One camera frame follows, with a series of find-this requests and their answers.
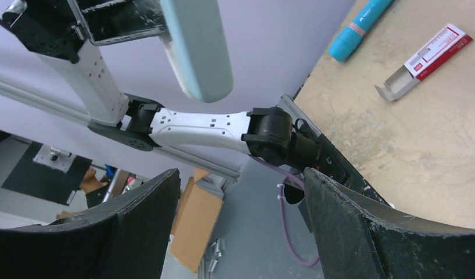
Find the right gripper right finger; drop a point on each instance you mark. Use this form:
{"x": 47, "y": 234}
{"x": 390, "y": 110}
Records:
{"x": 357, "y": 237}

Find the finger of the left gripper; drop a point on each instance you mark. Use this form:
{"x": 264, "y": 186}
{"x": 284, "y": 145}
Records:
{"x": 116, "y": 21}

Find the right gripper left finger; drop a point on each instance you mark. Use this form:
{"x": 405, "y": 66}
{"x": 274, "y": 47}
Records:
{"x": 125, "y": 237}

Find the light blue white stapler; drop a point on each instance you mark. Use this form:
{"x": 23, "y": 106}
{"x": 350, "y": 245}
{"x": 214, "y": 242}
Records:
{"x": 197, "y": 50}

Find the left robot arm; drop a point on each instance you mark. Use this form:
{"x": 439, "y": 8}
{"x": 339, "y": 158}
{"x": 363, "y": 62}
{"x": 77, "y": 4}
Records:
{"x": 67, "y": 35}

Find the cardboard box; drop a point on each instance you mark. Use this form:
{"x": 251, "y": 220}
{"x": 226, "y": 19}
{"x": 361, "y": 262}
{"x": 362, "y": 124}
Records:
{"x": 197, "y": 213}

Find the blue marker pen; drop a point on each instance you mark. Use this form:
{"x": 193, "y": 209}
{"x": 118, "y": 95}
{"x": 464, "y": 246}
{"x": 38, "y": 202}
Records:
{"x": 350, "y": 37}

